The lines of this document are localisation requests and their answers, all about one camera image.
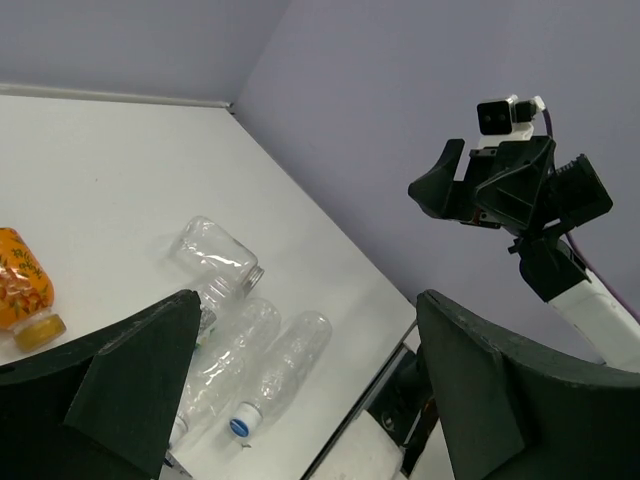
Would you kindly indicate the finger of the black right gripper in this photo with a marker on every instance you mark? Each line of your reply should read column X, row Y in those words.
column 436, row 192
column 511, row 197

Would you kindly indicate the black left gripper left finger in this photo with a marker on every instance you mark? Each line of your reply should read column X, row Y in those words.
column 103, row 405

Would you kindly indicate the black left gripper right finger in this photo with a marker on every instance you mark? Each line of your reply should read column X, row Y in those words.
column 511, row 408

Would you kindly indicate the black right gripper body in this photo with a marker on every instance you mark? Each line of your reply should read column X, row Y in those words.
column 570, row 196

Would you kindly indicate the orange juice bottle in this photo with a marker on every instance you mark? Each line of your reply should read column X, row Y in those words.
column 27, row 296

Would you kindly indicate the clear wide-mouth plastic jar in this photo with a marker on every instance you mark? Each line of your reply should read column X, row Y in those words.
column 208, row 251

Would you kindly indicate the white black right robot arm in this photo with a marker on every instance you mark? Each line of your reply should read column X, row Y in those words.
column 563, row 279

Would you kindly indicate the crushed clear plastic bottle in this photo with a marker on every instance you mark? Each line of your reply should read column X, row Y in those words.
column 221, row 364

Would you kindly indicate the clear bottle green white label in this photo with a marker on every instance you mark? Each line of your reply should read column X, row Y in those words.
column 218, row 297

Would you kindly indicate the clear bottle white cap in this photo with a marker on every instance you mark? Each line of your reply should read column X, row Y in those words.
column 280, row 373

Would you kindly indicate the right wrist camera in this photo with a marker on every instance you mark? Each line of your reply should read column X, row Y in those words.
column 507, row 119

